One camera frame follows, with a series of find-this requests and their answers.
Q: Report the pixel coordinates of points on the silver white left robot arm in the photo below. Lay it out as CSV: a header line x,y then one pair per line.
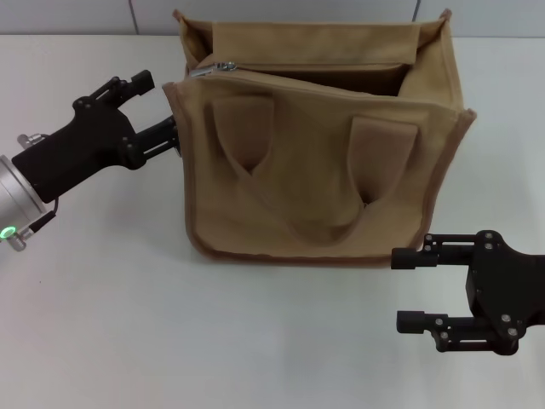
x,y
17,200

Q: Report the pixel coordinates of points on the khaki canvas food bag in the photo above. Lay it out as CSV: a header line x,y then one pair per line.
x,y
306,183

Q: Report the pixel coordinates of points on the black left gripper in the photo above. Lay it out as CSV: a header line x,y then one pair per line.
x,y
76,149

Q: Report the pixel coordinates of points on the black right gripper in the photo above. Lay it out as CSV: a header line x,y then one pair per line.
x,y
502,289

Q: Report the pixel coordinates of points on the silver zipper pull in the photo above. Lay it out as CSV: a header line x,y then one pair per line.
x,y
223,67

